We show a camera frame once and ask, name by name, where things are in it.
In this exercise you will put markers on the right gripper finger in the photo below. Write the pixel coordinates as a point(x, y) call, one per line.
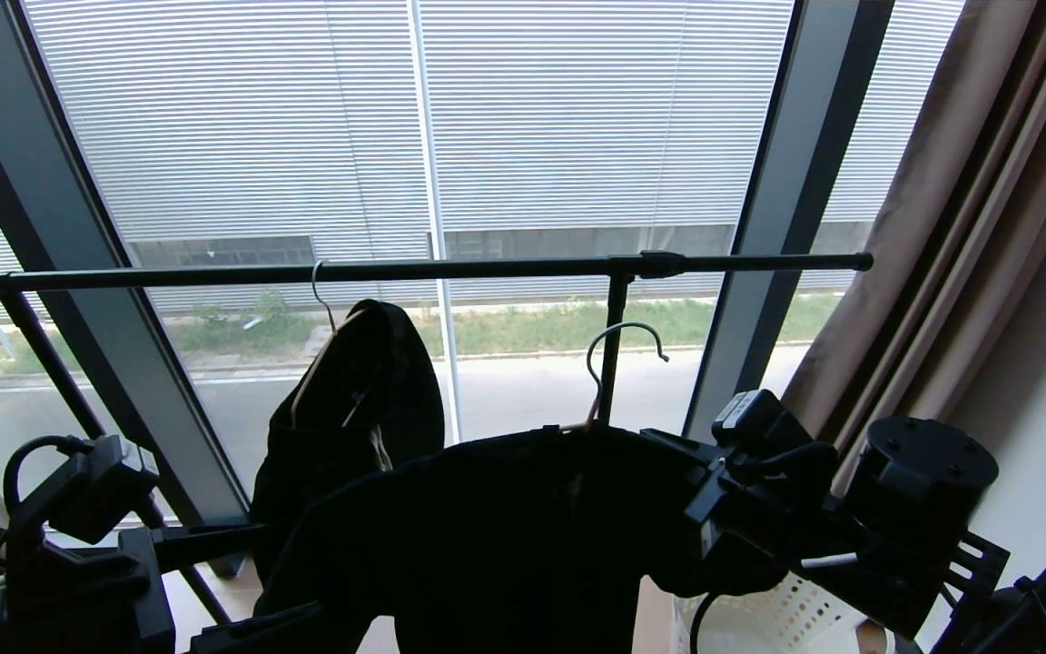
point(682, 450)

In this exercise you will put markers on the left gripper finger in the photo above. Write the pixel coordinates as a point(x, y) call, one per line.
point(205, 545)
point(251, 631)

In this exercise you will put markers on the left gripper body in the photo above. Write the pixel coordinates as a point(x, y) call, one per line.
point(87, 609)

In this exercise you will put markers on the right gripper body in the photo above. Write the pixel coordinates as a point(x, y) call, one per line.
point(804, 545)

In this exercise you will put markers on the pink clothes hanger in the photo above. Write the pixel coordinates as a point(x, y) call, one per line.
point(313, 286)
point(589, 361)

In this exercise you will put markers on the black garment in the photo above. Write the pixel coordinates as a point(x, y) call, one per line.
point(505, 545)
point(350, 409)

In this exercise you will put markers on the white laundry basket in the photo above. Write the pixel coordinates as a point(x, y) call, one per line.
point(786, 618)

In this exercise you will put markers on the black clothes rack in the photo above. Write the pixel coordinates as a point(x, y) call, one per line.
point(169, 274)

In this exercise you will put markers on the brown curtain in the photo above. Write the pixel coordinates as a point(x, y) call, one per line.
point(941, 227)

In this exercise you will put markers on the window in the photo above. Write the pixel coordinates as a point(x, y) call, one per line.
point(532, 118)

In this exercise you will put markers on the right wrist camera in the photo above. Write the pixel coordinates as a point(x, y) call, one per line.
point(777, 427)

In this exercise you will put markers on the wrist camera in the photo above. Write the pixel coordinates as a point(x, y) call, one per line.
point(777, 427)
point(96, 490)

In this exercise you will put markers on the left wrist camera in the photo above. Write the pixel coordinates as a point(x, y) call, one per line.
point(96, 490)

